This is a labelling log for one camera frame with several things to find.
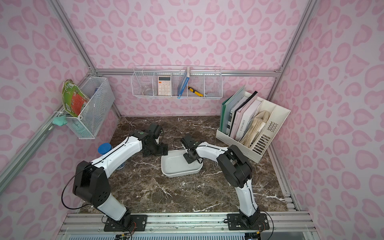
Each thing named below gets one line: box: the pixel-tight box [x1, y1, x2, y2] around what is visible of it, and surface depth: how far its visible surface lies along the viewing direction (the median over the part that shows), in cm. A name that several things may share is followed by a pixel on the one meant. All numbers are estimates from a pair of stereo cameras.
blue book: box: [177, 66, 190, 99], surface depth 90 cm
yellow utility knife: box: [188, 86, 204, 97], surface depth 100 cm
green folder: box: [219, 86, 246, 135], surface depth 89 cm
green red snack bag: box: [62, 79, 90, 117], surface depth 75 cm
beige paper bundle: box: [240, 110, 270, 148], surface depth 91 cm
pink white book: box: [230, 95, 262, 141], surface depth 90 cm
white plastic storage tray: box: [161, 149, 204, 178], surface depth 95 cm
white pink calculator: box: [157, 76, 172, 96], surface depth 97 cm
